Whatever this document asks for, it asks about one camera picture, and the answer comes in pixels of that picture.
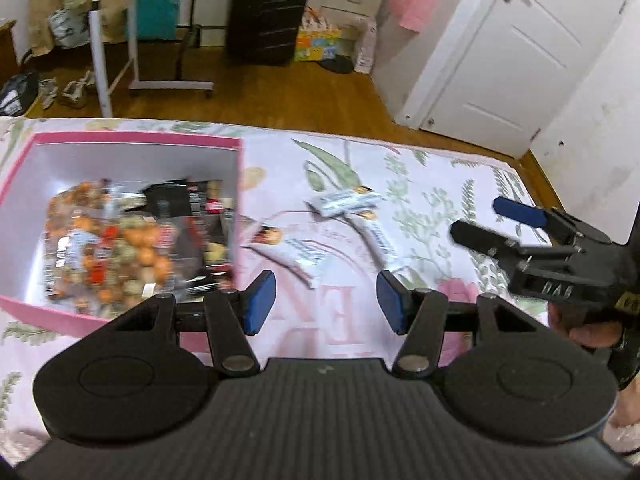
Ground white snack bar wrapper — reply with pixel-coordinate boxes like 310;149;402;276
345;208;402;272
307;185;383;218
242;223;330;289

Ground black soda cracker packet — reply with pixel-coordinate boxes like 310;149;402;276
142;179;233;295

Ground clear bag orange nut snacks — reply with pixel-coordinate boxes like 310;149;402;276
43;179;177;318

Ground person's right hand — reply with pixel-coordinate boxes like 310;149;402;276
547;304;623;349

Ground pink cardboard box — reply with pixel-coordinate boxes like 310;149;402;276
1;131;243;337

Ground white door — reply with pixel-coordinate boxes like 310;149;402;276
412;0;628;158

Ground white patterned bag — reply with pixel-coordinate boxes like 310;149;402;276
352;18;378;75

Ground colourful gift bag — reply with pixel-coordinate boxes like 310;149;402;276
294;6;348;62

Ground pair of shoes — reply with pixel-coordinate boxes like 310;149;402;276
38;70;96;110

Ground teal bag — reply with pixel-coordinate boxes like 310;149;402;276
136;0;180;41

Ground black suitcase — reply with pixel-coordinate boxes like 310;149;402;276
224;0;307;66

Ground brown paper bag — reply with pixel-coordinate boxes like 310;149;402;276
28;0;63;56

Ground dark wooden nightstand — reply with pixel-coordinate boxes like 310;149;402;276
0;20;20;87

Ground white frame side table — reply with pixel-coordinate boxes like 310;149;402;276
88;0;214;118

